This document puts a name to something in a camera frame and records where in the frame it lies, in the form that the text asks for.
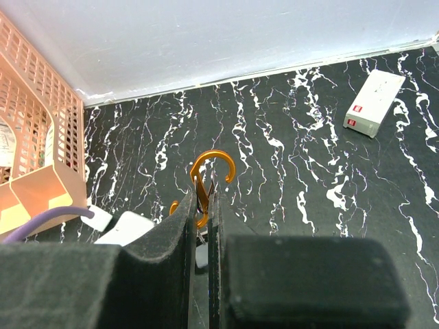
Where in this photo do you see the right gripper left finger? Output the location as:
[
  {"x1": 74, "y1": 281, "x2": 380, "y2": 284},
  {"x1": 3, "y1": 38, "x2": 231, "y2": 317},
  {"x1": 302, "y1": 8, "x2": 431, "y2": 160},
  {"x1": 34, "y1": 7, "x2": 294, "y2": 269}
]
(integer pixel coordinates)
[{"x1": 1, "y1": 192, "x2": 197, "y2": 328}]

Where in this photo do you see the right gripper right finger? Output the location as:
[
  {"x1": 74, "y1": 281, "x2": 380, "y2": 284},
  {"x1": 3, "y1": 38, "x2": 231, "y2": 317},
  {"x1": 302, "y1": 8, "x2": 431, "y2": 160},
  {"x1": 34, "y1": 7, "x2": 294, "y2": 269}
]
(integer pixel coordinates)
[{"x1": 208, "y1": 195, "x2": 411, "y2": 328}]

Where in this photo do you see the orange S carabiner keyring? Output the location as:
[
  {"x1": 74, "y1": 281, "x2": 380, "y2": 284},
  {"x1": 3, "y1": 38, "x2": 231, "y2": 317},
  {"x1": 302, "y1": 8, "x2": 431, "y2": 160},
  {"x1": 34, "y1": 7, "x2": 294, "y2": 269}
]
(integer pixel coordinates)
[{"x1": 169, "y1": 149, "x2": 237, "y2": 230}]

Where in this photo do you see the silver key with black tag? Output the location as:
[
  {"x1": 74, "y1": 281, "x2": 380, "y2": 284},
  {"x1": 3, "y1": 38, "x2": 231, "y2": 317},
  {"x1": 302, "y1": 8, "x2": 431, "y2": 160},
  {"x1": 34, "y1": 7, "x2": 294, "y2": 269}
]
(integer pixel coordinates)
[{"x1": 195, "y1": 229, "x2": 209, "y2": 269}]

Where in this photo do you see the orange plastic file organizer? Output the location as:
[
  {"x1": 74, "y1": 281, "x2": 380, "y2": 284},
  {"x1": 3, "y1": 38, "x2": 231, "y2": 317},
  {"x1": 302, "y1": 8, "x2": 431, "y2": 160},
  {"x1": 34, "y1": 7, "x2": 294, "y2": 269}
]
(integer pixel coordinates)
[{"x1": 1, "y1": 14, "x2": 87, "y2": 239}]

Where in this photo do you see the small white red box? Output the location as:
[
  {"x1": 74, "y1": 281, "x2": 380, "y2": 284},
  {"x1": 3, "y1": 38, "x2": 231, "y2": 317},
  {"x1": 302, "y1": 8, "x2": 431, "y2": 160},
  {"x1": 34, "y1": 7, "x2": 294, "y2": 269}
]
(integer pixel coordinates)
[{"x1": 343, "y1": 69, "x2": 405, "y2": 138}]

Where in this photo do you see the white labelled packet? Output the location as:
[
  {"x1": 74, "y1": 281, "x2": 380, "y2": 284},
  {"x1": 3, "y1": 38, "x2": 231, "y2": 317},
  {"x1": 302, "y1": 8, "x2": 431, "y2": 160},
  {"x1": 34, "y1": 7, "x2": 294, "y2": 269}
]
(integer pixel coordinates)
[{"x1": 0, "y1": 119, "x2": 16, "y2": 168}]

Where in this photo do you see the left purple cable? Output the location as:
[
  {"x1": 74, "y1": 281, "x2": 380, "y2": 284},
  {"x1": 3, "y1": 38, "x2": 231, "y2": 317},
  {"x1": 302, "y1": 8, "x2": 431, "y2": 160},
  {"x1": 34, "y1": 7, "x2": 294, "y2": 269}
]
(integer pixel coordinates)
[{"x1": 1, "y1": 206, "x2": 95, "y2": 244}]

